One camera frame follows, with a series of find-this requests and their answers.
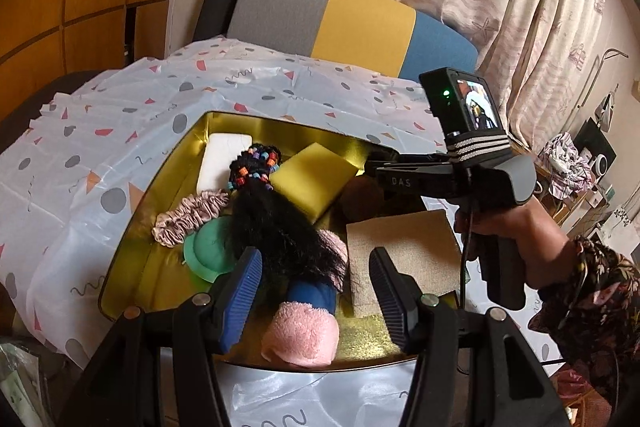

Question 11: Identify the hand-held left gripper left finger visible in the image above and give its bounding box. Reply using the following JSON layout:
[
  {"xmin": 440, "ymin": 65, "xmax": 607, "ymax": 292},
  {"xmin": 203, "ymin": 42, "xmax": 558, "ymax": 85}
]
[{"xmin": 60, "ymin": 247, "xmax": 263, "ymax": 427}]

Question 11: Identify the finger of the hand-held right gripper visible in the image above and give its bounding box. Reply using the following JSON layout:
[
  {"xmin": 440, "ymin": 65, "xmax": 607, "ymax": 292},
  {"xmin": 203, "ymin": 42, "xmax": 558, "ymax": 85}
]
[{"xmin": 364, "ymin": 147, "xmax": 453, "ymax": 172}]

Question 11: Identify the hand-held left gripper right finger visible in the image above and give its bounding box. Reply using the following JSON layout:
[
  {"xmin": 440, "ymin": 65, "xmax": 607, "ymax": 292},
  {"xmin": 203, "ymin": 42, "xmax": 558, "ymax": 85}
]
[{"xmin": 369, "ymin": 247, "xmax": 571, "ymax": 427}]

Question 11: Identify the brown round puff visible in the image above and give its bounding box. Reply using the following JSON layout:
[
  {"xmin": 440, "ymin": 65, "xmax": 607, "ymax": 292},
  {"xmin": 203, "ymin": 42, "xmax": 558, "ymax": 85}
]
[{"xmin": 340, "ymin": 177, "xmax": 388, "ymax": 228}]

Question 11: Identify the beige cloth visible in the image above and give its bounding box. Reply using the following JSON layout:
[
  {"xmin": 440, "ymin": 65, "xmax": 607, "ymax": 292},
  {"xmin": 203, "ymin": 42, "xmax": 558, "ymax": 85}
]
[{"xmin": 345, "ymin": 208, "xmax": 466, "ymax": 318}]

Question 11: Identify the pink towel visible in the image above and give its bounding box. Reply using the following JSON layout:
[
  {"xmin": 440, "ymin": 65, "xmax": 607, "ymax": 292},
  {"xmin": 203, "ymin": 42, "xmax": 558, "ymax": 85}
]
[{"xmin": 260, "ymin": 228, "xmax": 349, "ymax": 368}]

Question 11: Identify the black beaded hairpiece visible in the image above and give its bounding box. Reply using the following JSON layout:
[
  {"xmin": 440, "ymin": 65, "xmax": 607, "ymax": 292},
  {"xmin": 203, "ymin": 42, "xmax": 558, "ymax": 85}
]
[{"xmin": 227, "ymin": 143, "xmax": 346, "ymax": 293}]

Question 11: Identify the yellow sponge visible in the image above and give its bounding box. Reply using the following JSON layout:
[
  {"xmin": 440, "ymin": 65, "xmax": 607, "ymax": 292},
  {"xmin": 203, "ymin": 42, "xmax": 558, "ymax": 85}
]
[{"xmin": 267, "ymin": 142, "xmax": 363, "ymax": 225}]

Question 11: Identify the gold metal box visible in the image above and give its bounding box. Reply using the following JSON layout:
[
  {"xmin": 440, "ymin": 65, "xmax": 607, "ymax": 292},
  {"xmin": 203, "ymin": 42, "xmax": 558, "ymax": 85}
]
[{"xmin": 97, "ymin": 109, "xmax": 468, "ymax": 373}]

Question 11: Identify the pink scrunchie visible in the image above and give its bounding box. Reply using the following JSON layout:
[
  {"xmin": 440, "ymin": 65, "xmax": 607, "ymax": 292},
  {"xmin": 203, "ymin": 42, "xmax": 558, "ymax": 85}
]
[{"xmin": 152, "ymin": 188, "xmax": 231, "ymax": 249}]

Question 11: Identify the white soap bar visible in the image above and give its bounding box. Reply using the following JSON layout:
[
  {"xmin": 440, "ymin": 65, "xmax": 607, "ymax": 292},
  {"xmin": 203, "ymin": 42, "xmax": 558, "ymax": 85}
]
[{"xmin": 196, "ymin": 133, "xmax": 253, "ymax": 195}]

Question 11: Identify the person's right forearm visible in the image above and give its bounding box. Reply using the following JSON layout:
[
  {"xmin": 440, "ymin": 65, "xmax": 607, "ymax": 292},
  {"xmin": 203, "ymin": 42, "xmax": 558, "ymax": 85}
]
[{"xmin": 527, "ymin": 234, "xmax": 640, "ymax": 413}]

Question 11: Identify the person's right hand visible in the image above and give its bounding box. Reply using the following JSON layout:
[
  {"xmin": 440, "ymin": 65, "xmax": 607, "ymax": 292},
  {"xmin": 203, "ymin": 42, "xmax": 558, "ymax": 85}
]
[{"xmin": 452, "ymin": 194, "xmax": 576, "ymax": 290}]

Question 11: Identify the pile of clothes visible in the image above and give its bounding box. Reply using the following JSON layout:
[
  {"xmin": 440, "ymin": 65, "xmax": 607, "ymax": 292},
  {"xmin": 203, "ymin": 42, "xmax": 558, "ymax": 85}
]
[{"xmin": 540, "ymin": 132, "xmax": 593, "ymax": 200}]

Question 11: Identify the black monitor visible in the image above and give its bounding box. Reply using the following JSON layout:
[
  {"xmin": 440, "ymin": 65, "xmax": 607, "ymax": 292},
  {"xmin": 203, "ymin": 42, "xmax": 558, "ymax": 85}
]
[{"xmin": 572, "ymin": 119, "xmax": 618, "ymax": 172}]

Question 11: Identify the cluttered storage shelf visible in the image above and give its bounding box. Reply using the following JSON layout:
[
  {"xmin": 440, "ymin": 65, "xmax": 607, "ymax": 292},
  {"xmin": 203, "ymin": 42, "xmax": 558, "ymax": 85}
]
[{"xmin": 595, "ymin": 187, "xmax": 640, "ymax": 248}]

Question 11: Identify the garment steamer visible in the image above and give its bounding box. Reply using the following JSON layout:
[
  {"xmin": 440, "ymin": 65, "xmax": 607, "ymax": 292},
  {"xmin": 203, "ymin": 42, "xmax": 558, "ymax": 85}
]
[{"xmin": 595, "ymin": 93, "xmax": 617, "ymax": 132}]

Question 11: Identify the grey yellow blue chair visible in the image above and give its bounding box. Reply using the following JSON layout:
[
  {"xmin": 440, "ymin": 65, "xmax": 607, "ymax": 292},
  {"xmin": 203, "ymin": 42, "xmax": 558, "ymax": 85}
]
[{"xmin": 227, "ymin": 0, "xmax": 480, "ymax": 80}]

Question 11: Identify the grey hanger pole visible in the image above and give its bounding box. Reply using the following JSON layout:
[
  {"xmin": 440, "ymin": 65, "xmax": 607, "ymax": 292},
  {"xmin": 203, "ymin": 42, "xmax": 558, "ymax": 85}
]
[{"xmin": 572, "ymin": 48, "xmax": 630, "ymax": 120}]

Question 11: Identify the pink quilt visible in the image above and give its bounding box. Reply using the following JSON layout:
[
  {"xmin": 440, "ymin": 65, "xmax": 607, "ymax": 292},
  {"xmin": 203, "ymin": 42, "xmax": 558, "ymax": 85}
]
[{"xmin": 550, "ymin": 364, "xmax": 616, "ymax": 427}]

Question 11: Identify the clear plastic bag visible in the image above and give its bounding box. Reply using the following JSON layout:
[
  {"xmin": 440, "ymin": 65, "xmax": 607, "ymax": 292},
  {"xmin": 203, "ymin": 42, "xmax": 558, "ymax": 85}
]
[{"xmin": 0, "ymin": 342, "xmax": 51, "ymax": 427}]

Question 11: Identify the patterned tablecloth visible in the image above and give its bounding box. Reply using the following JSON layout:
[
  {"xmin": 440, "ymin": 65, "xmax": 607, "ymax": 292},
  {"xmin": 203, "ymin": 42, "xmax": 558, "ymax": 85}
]
[{"xmin": 0, "ymin": 36, "xmax": 551, "ymax": 427}]

